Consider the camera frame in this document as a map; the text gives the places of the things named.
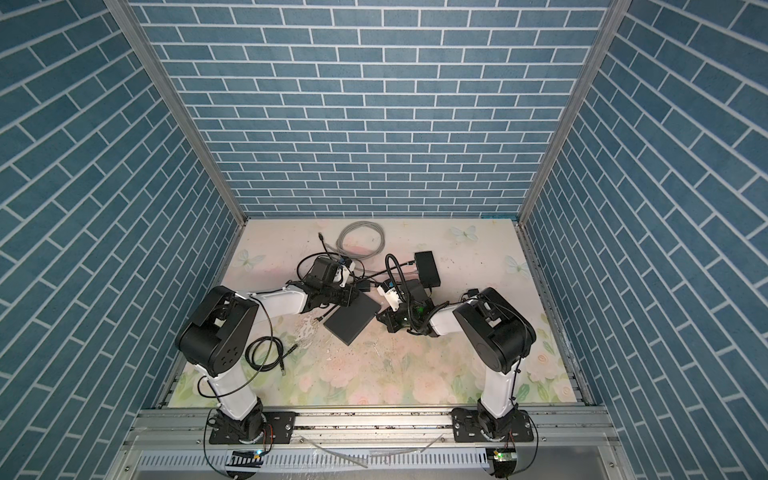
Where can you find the black power adapter with cord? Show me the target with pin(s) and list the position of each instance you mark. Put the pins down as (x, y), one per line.
(367, 284)

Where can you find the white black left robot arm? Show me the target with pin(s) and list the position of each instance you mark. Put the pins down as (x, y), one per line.
(215, 336)

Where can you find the aluminium corner post left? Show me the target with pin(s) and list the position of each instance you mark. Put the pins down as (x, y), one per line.
(129, 25)

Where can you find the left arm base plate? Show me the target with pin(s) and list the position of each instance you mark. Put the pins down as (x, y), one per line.
(266, 428)

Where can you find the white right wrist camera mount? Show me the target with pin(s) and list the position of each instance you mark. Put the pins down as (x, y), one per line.
(392, 296)

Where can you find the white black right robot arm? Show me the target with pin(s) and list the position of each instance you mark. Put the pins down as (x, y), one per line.
(499, 334)

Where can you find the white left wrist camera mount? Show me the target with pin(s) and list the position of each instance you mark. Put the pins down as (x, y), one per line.
(344, 272)

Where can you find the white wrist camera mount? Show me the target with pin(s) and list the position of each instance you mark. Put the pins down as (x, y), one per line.
(344, 272)
(392, 296)

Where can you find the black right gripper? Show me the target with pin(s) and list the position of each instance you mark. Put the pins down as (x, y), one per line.
(387, 319)

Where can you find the aluminium front rail frame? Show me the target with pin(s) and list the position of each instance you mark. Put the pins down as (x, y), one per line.
(564, 441)

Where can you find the aluminium corner post right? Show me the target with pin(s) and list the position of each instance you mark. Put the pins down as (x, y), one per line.
(606, 33)

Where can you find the large black box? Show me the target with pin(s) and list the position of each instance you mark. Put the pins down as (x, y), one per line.
(347, 323)

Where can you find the aluminium corner post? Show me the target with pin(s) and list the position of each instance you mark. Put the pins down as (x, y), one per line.
(129, 25)
(606, 33)

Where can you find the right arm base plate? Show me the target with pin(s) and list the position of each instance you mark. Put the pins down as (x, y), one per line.
(492, 425)

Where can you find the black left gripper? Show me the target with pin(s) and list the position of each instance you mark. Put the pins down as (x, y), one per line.
(351, 293)

